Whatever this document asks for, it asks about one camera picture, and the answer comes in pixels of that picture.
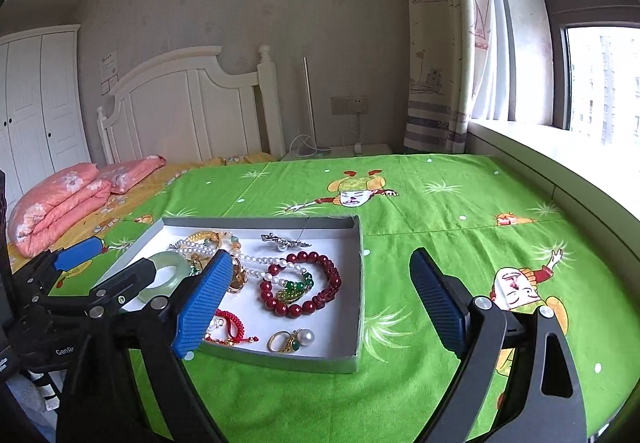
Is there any green cartoon bed sheet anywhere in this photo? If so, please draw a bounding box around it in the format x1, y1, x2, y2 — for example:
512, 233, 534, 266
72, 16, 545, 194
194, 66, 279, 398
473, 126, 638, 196
55, 155, 639, 442

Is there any white pearl necklace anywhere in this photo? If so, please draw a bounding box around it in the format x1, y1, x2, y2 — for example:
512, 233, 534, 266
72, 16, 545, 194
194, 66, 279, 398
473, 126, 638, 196
167, 239, 309, 294

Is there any yellow floral bed sheet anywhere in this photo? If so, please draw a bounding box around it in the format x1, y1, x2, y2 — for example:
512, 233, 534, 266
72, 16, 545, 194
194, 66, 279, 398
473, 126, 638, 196
8, 153, 274, 271

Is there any pink folded quilt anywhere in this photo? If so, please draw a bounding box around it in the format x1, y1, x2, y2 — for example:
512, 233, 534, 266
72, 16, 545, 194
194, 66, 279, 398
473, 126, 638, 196
6, 155, 166, 259

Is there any gold ring with pearl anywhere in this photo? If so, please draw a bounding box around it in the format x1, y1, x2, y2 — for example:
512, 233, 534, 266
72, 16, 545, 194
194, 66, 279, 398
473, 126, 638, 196
266, 328, 317, 355

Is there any wall power socket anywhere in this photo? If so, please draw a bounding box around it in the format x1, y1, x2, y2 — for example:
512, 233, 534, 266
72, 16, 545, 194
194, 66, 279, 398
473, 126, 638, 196
331, 96, 368, 116

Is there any green bead gold bracelet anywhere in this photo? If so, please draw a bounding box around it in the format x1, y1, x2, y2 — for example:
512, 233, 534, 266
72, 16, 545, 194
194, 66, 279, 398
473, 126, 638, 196
274, 272, 316, 307

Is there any white charger cable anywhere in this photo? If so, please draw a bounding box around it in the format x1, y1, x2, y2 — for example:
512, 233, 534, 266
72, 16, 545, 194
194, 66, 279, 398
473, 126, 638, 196
288, 115, 364, 157

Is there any grey shallow cardboard tray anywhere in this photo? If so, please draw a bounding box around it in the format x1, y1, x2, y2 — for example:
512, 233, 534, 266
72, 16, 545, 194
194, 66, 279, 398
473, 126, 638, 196
105, 216, 363, 374

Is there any silver rhinestone brooch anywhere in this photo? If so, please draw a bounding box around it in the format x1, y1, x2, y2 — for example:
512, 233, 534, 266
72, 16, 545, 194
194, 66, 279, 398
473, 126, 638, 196
260, 233, 311, 251

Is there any pale green jade bangle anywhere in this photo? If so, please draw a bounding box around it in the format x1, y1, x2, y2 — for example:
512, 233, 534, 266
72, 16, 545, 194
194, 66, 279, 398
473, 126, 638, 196
138, 251, 191, 303

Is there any dark red bead bracelet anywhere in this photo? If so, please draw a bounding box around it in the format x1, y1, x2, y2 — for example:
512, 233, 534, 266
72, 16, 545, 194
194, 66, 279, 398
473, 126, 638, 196
258, 250, 343, 319

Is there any white wardrobe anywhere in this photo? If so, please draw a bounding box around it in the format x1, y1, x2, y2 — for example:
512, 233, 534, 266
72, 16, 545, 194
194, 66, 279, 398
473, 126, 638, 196
0, 25, 90, 209

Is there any white wooden headboard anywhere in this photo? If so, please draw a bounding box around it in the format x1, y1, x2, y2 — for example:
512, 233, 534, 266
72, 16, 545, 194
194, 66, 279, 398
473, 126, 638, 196
96, 44, 286, 165

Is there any patterned window curtain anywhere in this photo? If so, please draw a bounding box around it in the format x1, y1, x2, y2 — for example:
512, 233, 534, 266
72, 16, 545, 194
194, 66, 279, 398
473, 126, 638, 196
404, 0, 511, 154

